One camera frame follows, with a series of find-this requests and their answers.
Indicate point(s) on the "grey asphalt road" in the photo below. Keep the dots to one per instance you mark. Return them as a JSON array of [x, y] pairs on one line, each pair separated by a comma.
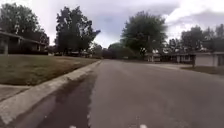
[[140, 90]]

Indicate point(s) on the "large round tree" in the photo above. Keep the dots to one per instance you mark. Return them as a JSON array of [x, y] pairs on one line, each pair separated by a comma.
[[143, 33]]

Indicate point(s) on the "tall dark tree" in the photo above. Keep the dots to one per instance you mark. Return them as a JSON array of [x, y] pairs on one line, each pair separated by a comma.
[[74, 30]]

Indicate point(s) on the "dry grass lawn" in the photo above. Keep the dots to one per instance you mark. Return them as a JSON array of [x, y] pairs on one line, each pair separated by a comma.
[[36, 68]]

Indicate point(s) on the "pale concrete kerb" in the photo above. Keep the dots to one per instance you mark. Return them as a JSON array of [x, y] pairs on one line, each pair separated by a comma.
[[40, 91]]

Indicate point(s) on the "low pale house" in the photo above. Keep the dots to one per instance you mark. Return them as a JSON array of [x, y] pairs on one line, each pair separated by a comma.
[[200, 58]]

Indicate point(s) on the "row of trees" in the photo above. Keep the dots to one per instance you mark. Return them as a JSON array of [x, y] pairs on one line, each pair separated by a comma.
[[200, 38]]

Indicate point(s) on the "grass verge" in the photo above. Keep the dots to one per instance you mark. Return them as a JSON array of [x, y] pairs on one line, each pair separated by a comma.
[[208, 69]]

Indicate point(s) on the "low house with porch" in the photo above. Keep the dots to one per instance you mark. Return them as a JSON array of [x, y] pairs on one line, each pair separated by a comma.
[[16, 43]]

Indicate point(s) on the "large leafy tree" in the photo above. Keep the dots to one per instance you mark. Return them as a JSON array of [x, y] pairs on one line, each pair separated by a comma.
[[18, 20]]

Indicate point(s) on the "concrete driveway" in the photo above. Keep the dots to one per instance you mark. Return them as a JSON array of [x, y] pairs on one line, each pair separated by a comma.
[[8, 90]]

